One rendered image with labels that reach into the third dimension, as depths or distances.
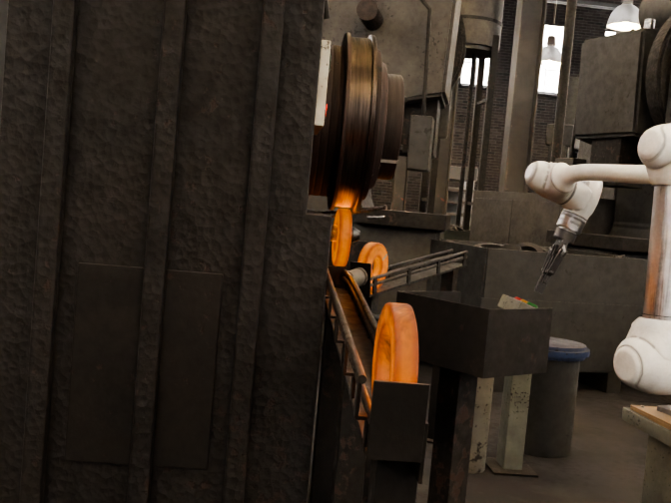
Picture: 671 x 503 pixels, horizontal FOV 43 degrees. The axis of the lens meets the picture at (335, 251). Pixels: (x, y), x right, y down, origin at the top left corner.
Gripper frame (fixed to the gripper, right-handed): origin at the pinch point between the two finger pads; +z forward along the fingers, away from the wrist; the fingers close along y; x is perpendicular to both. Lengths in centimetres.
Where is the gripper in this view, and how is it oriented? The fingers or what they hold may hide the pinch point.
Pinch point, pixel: (542, 282)
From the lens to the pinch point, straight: 304.1
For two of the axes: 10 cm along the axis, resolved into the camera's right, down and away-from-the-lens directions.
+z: -4.3, 9.0, 0.3
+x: 9.0, 4.2, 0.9
